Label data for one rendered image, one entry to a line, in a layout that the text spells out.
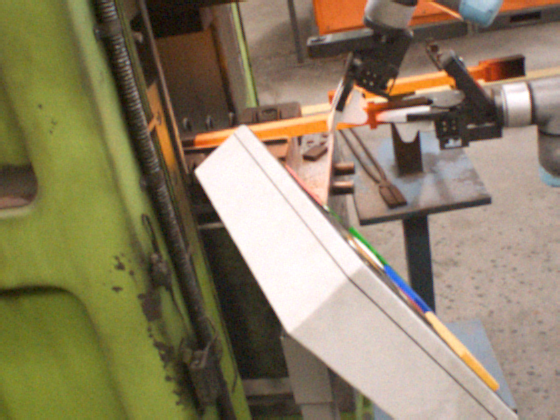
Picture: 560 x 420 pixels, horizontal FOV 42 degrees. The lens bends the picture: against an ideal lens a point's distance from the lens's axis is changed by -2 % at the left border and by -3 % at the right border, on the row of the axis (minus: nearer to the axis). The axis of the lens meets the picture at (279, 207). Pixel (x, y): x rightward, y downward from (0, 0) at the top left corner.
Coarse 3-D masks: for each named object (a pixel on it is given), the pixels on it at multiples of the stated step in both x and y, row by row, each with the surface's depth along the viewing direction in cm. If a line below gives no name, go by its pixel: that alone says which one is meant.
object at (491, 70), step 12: (492, 60) 156; (504, 60) 155; (516, 60) 155; (480, 72) 156; (492, 72) 156; (504, 72) 157; (516, 72) 157; (396, 84) 156; (408, 84) 156; (420, 84) 156; (432, 84) 156; (444, 84) 157; (372, 96) 157
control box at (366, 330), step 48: (240, 144) 83; (240, 192) 76; (288, 192) 70; (240, 240) 70; (288, 240) 65; (336, 240) 61; (288, 288) 61; (336, 288) 57; (384, 288) 59; (336, 336) 59; (384, 336) 61; (432, 336) 62; (384, 384) 63; (432, 384) 65; (480, 384) 67
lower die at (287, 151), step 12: (276, 120) 140; (192, 132) 142; (204, 132) 141; (216, 144) 133; (276, 144) 131; (288, 144) 131; (192, 156) 133; (204, 156) 132; (288, 156) 130; (192, 168) 129; (192, 192) 126; (204, 192) 126
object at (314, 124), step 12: (372, 108) 127; (384, 108) 127; (396, 108) 126; (288, 120) 132; (300, 120) 131; (312, 120) 130; (324, 120) 129; (372, 120) 127; (216, 132) 135; (228, 132) 134; (264, 132) 131; (276, 132) 131; (288, 132) 131; (300, 132) 131; (312, 132) 130; (204, 144) 134
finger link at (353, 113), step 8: (352, 96) 125; (360, 96) 125; (352, 104) 125; (336, 112) 125; (344, 112) 126; (352, 112) 126; (360, 112) 126; (328, 120) 128; (336, 120) 126; (344, 120) 127; (352, 120) 127; (360, 120) 126; (328, 128) 129
